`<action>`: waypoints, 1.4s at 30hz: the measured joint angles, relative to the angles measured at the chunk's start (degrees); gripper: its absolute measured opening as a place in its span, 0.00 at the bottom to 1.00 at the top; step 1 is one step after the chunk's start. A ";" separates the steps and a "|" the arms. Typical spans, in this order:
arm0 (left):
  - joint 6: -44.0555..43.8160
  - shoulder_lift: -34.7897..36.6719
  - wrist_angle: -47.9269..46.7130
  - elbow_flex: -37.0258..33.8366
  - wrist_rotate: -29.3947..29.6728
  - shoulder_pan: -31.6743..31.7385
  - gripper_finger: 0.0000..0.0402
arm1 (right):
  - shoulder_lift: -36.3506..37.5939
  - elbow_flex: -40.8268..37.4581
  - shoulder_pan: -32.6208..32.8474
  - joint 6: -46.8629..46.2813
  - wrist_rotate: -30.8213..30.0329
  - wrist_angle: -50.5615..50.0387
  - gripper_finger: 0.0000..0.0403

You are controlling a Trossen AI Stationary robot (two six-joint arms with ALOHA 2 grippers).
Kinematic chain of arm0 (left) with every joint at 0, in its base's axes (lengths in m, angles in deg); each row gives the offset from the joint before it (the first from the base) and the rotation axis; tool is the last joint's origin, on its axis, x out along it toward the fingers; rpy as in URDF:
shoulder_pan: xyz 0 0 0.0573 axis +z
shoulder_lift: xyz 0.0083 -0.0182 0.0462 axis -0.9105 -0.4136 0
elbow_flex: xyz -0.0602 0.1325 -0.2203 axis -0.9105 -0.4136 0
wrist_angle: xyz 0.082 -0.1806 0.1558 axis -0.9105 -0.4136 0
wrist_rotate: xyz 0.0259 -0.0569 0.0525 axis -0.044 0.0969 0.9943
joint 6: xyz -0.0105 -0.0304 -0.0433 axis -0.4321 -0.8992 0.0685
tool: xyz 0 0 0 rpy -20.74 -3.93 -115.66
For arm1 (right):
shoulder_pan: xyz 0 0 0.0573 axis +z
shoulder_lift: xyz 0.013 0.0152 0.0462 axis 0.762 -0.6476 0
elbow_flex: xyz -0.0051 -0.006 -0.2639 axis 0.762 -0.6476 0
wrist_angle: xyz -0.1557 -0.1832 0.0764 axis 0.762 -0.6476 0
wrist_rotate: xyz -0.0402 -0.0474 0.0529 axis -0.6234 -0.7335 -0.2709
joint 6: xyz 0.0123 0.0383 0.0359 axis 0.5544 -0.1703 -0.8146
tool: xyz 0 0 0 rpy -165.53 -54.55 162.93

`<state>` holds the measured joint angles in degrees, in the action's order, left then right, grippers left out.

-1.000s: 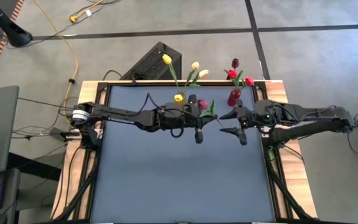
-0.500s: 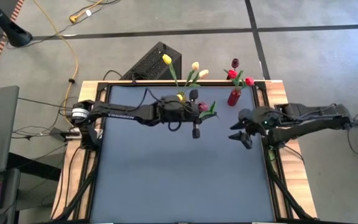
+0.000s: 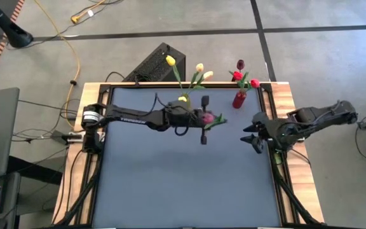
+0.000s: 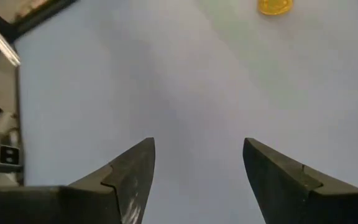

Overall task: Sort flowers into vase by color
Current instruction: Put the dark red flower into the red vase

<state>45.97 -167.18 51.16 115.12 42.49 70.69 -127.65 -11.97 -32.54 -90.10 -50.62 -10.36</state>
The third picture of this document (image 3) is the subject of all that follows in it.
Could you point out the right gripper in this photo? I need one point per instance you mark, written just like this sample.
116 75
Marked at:
268 133

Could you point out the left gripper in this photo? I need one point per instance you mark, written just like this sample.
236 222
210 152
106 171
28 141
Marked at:
183 116

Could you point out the dark red artificial tulip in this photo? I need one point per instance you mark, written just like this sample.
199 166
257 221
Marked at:
207 118
240 64

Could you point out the yellow artificial tulip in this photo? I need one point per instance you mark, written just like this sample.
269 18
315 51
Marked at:
182 99
170 60

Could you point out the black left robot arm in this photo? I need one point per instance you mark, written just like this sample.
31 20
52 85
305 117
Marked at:
129 116

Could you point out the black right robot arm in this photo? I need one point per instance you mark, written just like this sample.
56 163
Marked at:
316 116

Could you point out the red glass vase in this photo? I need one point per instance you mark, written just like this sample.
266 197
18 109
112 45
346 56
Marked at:
238 101

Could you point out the grey table mat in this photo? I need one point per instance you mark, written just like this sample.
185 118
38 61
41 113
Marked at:
186 184

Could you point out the black computer tower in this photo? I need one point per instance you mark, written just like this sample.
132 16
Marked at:
154 63

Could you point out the grey power brick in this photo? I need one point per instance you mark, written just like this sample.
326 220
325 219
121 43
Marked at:
60 136

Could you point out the black desk base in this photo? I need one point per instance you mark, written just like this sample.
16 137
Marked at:
33 170

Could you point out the black stand with round base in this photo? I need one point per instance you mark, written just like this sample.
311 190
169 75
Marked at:
17 36

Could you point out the grey desk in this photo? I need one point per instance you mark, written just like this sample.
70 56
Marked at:
2 143

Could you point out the black floor mat orange edge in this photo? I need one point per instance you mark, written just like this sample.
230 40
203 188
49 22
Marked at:
0 48

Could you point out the black aluminium frame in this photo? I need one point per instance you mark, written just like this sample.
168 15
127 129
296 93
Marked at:
132 85

